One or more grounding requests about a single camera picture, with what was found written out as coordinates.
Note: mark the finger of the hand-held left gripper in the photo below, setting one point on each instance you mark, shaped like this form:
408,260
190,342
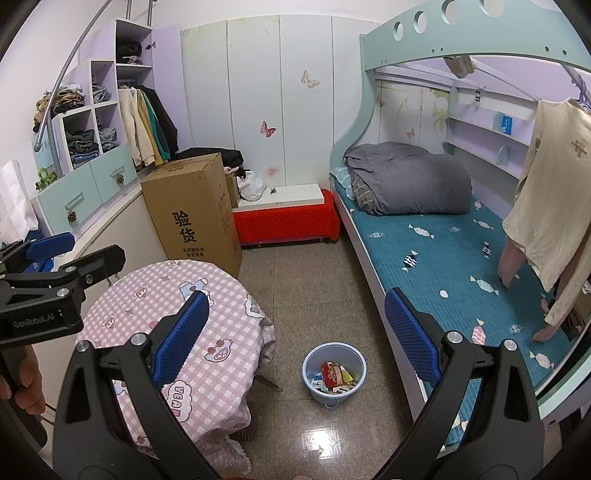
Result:
99,263
48,244

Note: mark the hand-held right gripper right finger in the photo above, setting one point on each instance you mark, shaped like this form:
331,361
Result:
411,337

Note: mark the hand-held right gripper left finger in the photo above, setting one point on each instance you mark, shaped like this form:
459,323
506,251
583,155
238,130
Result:
182,337

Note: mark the yellow snack wrapper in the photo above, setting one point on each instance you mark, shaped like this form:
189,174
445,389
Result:
350,376

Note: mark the red snack wrapper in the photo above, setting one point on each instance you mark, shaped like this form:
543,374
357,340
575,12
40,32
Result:
331,374

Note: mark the green white label packet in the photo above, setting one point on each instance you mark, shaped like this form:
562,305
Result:
336,390

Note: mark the blue plastic bucket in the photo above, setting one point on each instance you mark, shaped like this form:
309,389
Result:
314,397

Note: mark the person's left hand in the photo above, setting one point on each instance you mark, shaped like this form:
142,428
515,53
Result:
32,383

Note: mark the white low cabinet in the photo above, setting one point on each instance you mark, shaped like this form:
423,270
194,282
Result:
138,230

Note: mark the white paper bag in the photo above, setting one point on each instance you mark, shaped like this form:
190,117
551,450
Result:
16,203

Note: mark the round table pink checked tablecloth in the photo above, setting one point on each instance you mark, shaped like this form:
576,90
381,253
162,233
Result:
138,300

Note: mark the small green plant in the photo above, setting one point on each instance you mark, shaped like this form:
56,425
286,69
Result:
46,181

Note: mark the lilac shelf cabinet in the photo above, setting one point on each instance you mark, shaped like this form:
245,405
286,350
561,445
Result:
83,184

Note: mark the teal patterned bed sheet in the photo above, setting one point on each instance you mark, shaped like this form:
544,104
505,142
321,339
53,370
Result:
438,258

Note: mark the black table leg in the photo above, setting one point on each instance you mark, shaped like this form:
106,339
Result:
270,384

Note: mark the large cardboard box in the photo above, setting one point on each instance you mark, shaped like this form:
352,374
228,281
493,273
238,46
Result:
194,217

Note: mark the dark grey folded clothes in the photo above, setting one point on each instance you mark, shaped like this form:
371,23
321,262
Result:
82,141

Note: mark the beige folded clothes stack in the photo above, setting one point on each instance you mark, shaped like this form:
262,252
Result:
60,104

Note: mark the cream hanging jacket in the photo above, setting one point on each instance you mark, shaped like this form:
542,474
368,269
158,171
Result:
131,124

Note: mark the green hanging jacket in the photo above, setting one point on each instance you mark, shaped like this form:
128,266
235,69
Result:
157,129

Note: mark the red storage bench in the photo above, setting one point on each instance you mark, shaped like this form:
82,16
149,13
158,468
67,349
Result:
281,226

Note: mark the plaid blanket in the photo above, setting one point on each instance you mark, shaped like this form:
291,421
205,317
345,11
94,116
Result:
362,194

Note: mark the small cardboard box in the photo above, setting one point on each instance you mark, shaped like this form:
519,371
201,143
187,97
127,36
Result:
232,189

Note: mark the black cloth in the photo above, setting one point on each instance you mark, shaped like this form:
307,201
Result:
207,154

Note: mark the grey duvet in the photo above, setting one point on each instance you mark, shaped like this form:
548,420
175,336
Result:
411,180

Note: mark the black hanging coat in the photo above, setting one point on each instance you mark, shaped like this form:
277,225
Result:
167,120

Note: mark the white plastic bag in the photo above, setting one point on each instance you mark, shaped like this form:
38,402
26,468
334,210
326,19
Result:
251,187

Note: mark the blue striped pillow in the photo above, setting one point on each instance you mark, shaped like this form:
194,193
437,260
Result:
341,182

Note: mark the white board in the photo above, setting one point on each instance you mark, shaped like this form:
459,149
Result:
286,196

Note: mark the metal handrail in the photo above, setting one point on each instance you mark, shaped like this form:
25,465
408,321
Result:
69,64

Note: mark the cream long sleeve shirt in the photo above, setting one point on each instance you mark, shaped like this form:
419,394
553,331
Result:
554,198

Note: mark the black folded clothes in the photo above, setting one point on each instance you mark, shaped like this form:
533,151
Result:
128,50

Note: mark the pink butterfly sticker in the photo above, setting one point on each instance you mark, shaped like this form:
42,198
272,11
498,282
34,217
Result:
268,129

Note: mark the small blue box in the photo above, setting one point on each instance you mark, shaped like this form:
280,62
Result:
507,123

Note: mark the white wardrobe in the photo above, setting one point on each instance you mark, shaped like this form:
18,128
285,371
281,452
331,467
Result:
258,83

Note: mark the beige hanging cloth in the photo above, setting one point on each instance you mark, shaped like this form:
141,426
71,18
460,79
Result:
461,65

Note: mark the beige butterfly sticker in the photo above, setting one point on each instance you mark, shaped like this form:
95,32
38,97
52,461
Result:
310,79

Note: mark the clothes hangers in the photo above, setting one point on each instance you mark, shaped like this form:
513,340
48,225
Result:
582,90

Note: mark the lilac wall shelf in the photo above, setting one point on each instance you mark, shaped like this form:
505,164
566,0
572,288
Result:
475,124

